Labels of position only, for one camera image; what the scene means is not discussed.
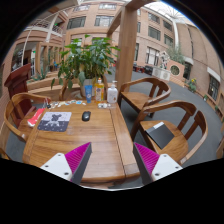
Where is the black computer mouse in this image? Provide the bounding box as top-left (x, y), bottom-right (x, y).
top-left (82, 111), bottom-right (91, 121)

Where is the wooden chair far right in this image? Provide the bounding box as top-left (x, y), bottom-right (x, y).
top-left (117, 77), bottom-right (171, 113)

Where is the yellow liquid bottle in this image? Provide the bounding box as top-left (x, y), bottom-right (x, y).
top-left (95, 78), bottom-right (104, 102)

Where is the white pump dispenser bottle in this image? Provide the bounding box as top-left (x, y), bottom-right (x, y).
top-left (107, 81), bottom-right (118, 103)

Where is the dark patterned mouse pad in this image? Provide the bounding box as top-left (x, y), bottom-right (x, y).
top-left (38, 112), bottom-right (72, 132)

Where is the blue tube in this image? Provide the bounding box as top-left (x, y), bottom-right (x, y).
top-left (85, 85), bottom-right (92, 103)

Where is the wooden chair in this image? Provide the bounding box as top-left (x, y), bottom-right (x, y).
top-left (4, 92), bottom-right (51, 142)
top-left (117, 77), bottom-right (171, 113)
top-left (131, 100), bottom-right (208, 165)

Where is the green potted plant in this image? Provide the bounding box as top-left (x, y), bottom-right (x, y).
top-left (50, 37), bottom-right (119, 100)

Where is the red and white packet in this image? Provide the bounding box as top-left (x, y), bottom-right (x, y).
top-left (27, 108), bottom-right (44, 127)

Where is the wooden chair left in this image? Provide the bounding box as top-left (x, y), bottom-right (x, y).
top-left (4, 92), bottom-right (51, 142)

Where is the wooden pillar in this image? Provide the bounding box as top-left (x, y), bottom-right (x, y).
top-left (107, 0), bottom-right (156, 90)

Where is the dark red wooden lectern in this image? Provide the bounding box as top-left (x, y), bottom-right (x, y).
top-left (3, 63), bottom-right (33, 116)

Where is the wooden chair near right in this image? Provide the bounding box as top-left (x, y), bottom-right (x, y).
top-left (131, 100), bottom-right (208, 165)

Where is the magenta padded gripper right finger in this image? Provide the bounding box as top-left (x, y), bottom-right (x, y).
top-left (133, 143), bottom-right (182, 185)

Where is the small white object by bottles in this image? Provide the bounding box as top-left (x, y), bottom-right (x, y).
top-left (98, 103), bottom-right (109, 109)

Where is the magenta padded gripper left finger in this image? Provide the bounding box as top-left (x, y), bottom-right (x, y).
top-left (41, 142), bottom-right (92, 185)

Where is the black notebook on chair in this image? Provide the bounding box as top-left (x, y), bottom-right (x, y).
top-left (146, 122), bottom-right (174, 149)

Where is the small items cluster on table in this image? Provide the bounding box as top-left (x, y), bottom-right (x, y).
top-left (46, 100), bottom-right (86, 109)

